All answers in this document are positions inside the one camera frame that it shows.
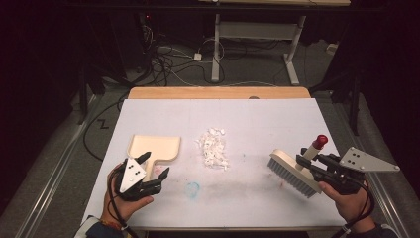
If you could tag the wooden table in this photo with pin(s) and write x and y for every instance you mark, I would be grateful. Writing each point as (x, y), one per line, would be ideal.
(218, 93)

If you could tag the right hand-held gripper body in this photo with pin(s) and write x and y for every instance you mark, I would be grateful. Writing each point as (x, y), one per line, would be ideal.
(340, 177)

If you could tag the white metal desk frame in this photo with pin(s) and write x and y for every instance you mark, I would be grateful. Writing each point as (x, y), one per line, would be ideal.
(257, 30)

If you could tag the person's left hand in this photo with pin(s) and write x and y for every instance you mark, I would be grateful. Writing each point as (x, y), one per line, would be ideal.
(122, 208)

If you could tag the black metal stand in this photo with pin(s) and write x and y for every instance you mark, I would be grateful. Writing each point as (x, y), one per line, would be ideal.
(354, 102)
(84, 95)

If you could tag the cream plastic dustpan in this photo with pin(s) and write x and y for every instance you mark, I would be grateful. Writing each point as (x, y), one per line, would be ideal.
(157, 147)

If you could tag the person's right hand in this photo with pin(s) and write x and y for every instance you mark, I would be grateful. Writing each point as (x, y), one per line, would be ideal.
(350, 206)

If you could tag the white power adapter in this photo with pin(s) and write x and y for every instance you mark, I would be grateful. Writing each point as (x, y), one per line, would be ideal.
(197, 57)

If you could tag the pile of white paper scraps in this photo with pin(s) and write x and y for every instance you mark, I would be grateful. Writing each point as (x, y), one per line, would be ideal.
(213, 150)

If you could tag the cream brush with grey bristles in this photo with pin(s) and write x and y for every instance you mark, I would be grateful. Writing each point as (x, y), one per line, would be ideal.
(290, 167)

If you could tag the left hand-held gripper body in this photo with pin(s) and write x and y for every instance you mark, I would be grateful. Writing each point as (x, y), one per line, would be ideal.
(132, 173)

